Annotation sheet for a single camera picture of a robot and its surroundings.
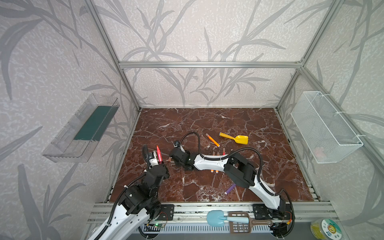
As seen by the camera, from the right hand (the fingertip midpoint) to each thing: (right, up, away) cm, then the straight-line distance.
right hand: (178, 151), depth 95 cm
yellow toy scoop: (+42, +7, +7) cm, 43 cm away
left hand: (-3, 0, -18) cm, 19 cm away
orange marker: (+23, +6, +6) cm, 25 cm away
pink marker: (-6, +2, -20) cm, 21 cm away
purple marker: (+31, -18, -14) cm, 38 cm away
